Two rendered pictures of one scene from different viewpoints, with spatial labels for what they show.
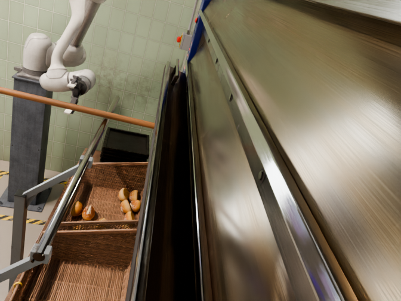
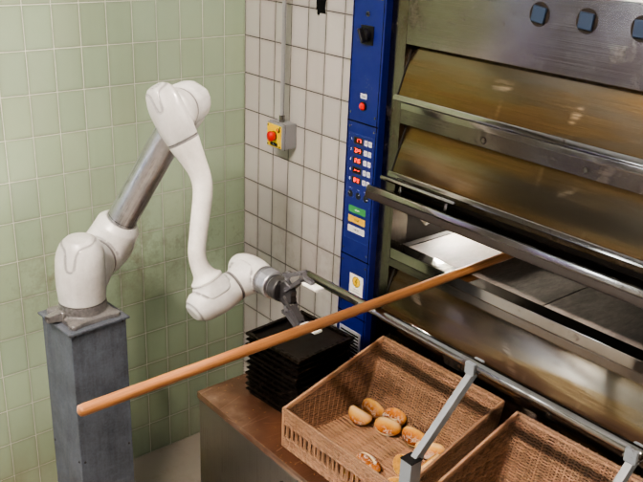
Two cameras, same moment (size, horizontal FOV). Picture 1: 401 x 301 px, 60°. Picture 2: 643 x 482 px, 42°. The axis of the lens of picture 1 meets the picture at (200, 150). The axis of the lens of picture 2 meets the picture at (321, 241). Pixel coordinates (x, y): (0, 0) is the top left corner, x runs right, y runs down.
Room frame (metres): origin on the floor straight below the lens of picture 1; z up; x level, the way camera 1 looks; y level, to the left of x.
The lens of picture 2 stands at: (-0.38, 1.75, 2.29)
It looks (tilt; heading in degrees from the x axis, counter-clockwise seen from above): 22 degrees down; 330
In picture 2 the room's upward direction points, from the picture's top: 2 degrees clockwise
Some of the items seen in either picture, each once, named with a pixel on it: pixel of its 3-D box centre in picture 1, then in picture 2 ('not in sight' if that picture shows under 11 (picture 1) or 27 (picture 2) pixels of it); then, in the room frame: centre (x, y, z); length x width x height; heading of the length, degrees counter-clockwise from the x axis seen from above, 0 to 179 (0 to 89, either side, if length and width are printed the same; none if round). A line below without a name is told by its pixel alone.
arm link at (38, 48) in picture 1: (39, 51); (81, 266); (2.17, 1.19, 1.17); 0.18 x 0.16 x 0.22; 142
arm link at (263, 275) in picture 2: (81, 85); (270, 282); (1.74, 0.71, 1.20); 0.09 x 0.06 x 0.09; 101
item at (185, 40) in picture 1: (185, 41); (280, 134); (2.46, 0.33, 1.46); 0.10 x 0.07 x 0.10; 11
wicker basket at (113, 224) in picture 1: (111, 199); (389, 423); (1.52, 0.37, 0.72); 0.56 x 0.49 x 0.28; 12
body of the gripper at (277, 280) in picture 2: (77, 89); (284, 291); (1.67, 0.70, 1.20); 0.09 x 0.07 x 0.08; 11
